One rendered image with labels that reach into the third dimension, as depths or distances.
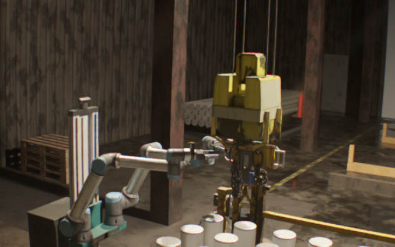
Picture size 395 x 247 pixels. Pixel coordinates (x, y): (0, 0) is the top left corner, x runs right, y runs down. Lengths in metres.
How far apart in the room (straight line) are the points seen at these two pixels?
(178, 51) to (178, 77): 0.33
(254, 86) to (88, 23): 7.82
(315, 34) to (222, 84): 7.93
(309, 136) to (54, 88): 5.62
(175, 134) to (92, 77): 4.93
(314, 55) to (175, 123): 5.55
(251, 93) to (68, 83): 7.47
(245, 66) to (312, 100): 7.85
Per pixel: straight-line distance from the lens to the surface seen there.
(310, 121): 11.39
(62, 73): 10.36
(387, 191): 8.69
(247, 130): 3.45
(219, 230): 3.83
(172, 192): 6.53
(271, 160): 3.58
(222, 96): 3.44
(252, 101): 3.34
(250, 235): 3.70
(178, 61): 6.28
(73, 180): 4.30
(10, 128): 9.62
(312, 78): 11.29
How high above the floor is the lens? 2.38
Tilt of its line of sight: 10 degrees down
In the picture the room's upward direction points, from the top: 2 degrees clockwise
